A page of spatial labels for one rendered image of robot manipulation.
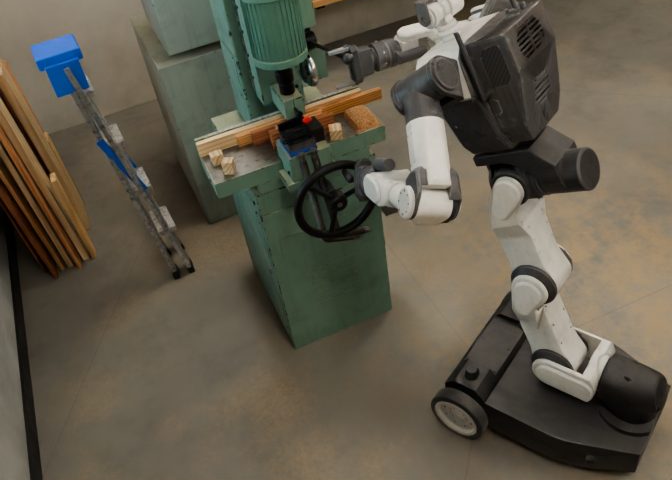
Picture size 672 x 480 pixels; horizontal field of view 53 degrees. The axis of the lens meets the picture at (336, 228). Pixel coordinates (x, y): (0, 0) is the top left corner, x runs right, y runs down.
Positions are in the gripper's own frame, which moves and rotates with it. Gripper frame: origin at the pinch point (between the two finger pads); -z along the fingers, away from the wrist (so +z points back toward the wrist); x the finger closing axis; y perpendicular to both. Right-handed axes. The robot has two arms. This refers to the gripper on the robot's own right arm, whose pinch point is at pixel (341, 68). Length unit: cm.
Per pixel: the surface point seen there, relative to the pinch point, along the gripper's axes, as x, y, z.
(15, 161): 26, 107, -115
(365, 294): 97, 22, -3
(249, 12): -22.0, 8.0, -21.7
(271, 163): 24.4, 5.9, -28.0
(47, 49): -18, 74, -83
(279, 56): -7.4, 6.7, -16.5
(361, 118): 20.7, 8.2, 5.9
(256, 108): 15.8, 38.7, -21.8
